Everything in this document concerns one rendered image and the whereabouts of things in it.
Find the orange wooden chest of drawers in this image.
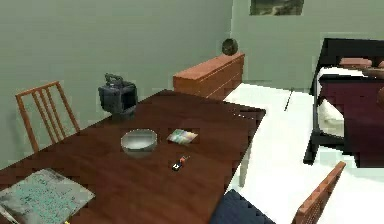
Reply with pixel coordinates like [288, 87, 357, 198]
[172, 51, 246, 102]

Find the small black and orange object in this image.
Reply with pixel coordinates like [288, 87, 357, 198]
[171, 155, 191, 172]

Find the grey round bowl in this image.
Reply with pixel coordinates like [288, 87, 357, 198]
[120, 128, 158, 158]

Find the dark round ball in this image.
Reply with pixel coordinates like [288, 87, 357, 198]
[221, 38, 240, 56]

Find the dark blue-grey box appliance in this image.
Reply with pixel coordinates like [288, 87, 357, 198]
[97, 73, 139, 119]

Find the dark red wooden table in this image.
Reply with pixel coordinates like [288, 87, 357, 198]
[0, 89, 267, 224]

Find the thin black stick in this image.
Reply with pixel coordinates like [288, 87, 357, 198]
[283, 87, 295, 112]

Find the framed landscape picture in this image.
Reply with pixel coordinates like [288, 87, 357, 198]
[249, 0, 305, 17]

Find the orange wooden slat chair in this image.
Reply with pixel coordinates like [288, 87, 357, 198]
[15, 80, 81, 154]

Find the wooden chair with blue cushion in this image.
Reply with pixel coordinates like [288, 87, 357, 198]
[209, 161, 347, 224]

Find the black bed with maroon cover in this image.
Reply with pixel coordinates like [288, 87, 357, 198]
[302, 37, 384, 169]

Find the reddish-brown pillow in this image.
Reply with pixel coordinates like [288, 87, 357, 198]
[338, 57, 373, 70]

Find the grey-green newspaper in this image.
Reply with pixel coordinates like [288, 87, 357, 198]
[0, 167, 96, 224]

